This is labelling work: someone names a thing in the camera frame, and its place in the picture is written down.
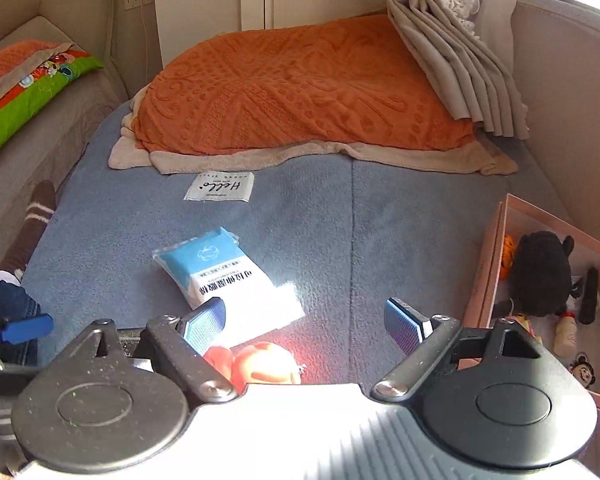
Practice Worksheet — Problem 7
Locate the pink cardboard box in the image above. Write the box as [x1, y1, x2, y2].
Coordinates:
[462, 192, 600, 416]

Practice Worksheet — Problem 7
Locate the cartoon mouse figure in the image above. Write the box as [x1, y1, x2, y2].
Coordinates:
[569, 352, 598, 386]

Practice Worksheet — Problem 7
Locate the white fabric label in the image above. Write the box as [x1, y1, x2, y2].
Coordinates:
[183, 172, 256, 203]

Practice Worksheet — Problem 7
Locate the beige curtain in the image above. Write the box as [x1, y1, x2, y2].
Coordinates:
[382, 0, 531, 140]

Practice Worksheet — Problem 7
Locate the beige towel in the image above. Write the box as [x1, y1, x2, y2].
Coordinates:
[107, 85, 520, 177]

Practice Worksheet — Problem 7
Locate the green cartoon print pillow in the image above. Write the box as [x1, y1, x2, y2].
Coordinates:
[0, 50, 105, 167]

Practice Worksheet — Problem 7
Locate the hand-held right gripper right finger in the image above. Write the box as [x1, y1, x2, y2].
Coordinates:
[371, 296, 550, 403]

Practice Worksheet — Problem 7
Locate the small orange yellow toy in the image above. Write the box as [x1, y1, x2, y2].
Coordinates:
[497, 234, 518, 281]

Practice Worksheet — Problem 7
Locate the black plush toy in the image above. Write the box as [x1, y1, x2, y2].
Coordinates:
[507, 230, 578, 318]

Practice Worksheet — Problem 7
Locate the white power cord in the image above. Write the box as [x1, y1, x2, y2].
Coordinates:
[139, 2, 151, 51]

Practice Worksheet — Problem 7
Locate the blue fleece blanket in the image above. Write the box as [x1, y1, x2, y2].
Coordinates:
[10, 95, 571, 396]

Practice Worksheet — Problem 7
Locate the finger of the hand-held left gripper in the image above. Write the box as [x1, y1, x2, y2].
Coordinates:
[0, 313, 55, 344]

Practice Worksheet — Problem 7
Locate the black oblong object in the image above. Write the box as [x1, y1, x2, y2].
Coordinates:
[577, 267, 600, 326]

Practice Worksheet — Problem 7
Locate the small cream bottle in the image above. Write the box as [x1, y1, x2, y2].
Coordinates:
[552, 310, 578, 358]

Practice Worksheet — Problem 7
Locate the orange plush toy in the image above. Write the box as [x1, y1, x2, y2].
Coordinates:
[201, 341, 303, 392]

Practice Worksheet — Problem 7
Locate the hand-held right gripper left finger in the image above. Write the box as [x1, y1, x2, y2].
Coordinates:
[50, 296, 237, 405]

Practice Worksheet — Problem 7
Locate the orange textured blanket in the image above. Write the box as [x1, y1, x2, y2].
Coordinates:
[130, 14, 478, 157]

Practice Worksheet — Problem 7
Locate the blue white packet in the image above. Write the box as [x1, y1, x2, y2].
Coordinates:
[152, 226, 307, 348]

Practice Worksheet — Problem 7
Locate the brown striped sock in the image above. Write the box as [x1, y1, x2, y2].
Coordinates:
[0, 179, 58, 281]

